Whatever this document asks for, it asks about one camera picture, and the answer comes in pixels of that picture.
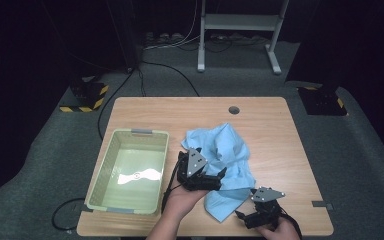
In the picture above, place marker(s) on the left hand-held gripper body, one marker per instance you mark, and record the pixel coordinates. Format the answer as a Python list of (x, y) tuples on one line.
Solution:
[(193, 163)]

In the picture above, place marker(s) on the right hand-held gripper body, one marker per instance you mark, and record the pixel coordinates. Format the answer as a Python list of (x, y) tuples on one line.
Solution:
[(266, 200)]

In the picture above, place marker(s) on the light blue cloth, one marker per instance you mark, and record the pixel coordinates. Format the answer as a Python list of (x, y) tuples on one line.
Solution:
[(230, 153)]

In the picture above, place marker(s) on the light green plastic basket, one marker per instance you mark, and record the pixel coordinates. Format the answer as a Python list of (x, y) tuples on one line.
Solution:
[(133, 173)]

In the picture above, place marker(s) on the person's right hand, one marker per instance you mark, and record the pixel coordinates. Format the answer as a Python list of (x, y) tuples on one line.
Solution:
[(278, 231)]

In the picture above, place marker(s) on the person's left hand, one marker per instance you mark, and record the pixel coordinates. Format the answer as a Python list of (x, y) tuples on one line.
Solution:
[(183, 201)]

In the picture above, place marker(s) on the black box with striped edge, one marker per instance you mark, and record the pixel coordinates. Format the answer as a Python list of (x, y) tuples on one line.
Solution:
[(323, 101), (88, 95)]

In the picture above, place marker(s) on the power strip with plugs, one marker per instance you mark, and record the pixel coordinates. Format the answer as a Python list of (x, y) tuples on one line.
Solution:
[(163, 37)]

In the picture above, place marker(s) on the white metal stand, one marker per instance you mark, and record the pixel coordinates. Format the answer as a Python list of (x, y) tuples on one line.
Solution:
[(240, 21)]

